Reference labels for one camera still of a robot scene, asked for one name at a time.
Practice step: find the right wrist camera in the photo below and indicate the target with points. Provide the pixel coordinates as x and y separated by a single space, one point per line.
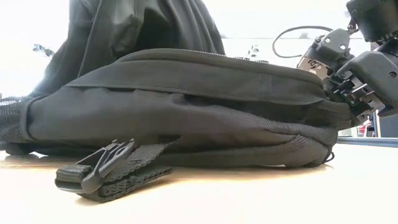
332 43

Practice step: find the black curtain panel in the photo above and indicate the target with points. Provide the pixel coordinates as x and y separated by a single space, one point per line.
388 126

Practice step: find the red bin rack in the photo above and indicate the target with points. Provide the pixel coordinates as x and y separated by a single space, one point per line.
365 129

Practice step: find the black ceiling lamp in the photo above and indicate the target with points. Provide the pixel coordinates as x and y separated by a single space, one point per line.
46 51
255 49

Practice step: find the black table frame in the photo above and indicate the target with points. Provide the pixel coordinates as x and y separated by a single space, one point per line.
367 142

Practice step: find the black backpack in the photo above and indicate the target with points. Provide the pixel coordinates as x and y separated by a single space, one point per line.
155 109

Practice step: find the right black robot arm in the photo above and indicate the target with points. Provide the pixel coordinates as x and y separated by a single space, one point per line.
373 18

